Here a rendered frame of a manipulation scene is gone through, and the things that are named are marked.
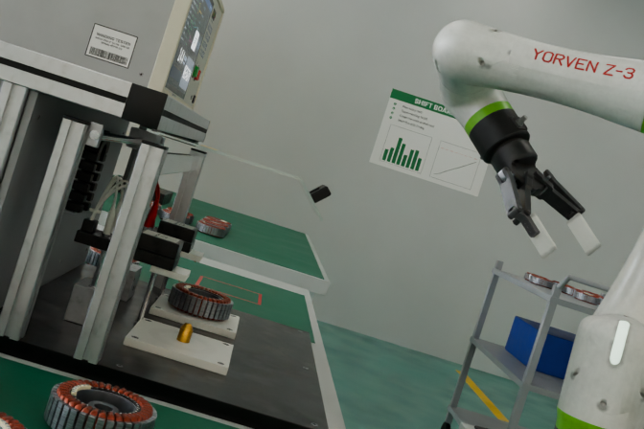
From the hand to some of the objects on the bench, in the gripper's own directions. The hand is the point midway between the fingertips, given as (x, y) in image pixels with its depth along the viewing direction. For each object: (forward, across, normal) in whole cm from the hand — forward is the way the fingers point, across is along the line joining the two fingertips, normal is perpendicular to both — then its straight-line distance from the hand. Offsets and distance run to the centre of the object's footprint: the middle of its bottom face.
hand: (569, 246), depth 140 cm
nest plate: (-19, -39, +49) cm, 65 cm away
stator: (-20, -39, +48) cm, 65 cm away
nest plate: (-7, -55, +34) cm, 65 cm away
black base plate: (-12, -48, +44) cm, 66 cm away
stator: (+10, -82, +15) cm, 84 cm away
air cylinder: (-27, -50, +53) cm, 78 cm away
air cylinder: (-15, -65, +39) cm, 78 cm away
